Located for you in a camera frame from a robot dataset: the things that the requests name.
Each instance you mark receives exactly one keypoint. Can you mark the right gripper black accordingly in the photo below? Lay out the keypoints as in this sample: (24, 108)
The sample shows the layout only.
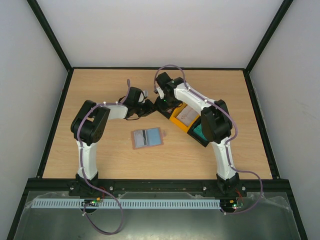
(164, 104)

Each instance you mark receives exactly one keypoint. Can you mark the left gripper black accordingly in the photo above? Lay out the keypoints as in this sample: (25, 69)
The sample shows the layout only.
(149, 108)

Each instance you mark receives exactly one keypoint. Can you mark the pink card holder wallet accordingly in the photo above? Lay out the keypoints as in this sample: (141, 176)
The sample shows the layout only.
(154, 138)

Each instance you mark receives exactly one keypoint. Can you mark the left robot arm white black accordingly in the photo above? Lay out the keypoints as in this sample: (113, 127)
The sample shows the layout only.
(88, 127)

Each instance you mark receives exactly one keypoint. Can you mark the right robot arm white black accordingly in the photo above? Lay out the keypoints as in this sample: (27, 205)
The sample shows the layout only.
(216, 125)

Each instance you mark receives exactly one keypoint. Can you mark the white pink card stack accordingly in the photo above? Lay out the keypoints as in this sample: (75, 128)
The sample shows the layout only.
(187, 116)

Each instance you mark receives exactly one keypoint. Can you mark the black bin with green cards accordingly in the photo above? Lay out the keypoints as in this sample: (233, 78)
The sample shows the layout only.
(194, 136)

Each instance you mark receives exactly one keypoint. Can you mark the green card stack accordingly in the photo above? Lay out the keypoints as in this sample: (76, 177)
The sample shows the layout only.
(198, 131)

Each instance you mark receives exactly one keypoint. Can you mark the yellow plastic bin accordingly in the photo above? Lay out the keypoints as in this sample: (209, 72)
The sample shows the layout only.
(174, 120)

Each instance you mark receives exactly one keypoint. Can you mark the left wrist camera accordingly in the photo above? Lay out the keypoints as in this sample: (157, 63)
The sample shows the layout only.
(143, 96)

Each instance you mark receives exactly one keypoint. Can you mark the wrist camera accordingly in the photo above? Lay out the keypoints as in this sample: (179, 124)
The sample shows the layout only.
(143, 96)
(162, 85)

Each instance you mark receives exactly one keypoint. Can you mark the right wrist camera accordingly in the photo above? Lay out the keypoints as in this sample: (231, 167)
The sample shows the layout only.
(162, 85)

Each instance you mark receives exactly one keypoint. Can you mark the white slotted cable duct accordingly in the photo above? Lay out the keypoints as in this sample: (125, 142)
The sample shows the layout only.
(198, 204)

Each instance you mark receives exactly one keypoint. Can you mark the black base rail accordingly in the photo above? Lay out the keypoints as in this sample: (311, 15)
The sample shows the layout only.
(205, 188)

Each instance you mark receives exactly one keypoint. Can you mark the black enclosure frame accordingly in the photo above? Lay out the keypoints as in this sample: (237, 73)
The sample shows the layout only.
(284, 7)

